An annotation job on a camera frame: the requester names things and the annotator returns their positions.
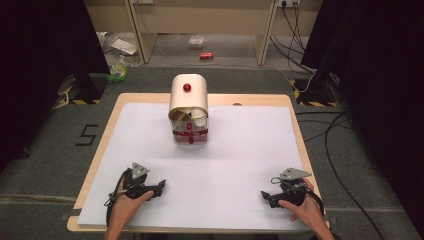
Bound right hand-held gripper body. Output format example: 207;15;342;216
273;167;313;206

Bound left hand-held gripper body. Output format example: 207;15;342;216
123;162;158;200

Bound red packets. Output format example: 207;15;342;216
172;127;210;146

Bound white dome-lid storage box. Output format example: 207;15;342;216
167;73;210;146

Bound person's right hand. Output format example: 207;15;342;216
278;178;326;231

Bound person's left hand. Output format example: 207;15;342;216
108;176;155;225

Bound wooden table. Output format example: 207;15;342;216
66;92;332;235

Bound white paper sheet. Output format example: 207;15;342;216
76;102;313;233

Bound row of red sachets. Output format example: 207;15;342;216
172;129;209;136

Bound tan packets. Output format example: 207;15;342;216
171;110;192;130

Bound white cylinder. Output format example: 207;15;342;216
190;107;208;127

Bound black hazard-taped stand base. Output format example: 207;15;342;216
54;73;108;106
289;77;340;109

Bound green plastic bag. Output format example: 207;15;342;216
106;61;131;84

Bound white flat paper bag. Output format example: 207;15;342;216
109;36;139;56

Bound black curtain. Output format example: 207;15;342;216
0;0;111;173
300;0;424;236

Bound clear plastic bag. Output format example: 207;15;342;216
95;31;112;52

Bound white plastic package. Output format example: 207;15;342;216
187;35;207;48

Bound beige desk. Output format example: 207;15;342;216
82;0;324;67

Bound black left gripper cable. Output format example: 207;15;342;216
104;168;132;228

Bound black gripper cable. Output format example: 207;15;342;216
304;186;327;216
104;168;132;228

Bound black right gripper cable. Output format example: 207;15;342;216
304;186;327;216

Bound long black floor cable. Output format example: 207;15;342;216
294;111;388;240

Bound thin white cable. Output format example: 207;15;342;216
155;42;317;93

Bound bundle of black wall cables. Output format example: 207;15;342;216
269;2;317;75

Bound white wall socket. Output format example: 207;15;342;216
276;0;302;9

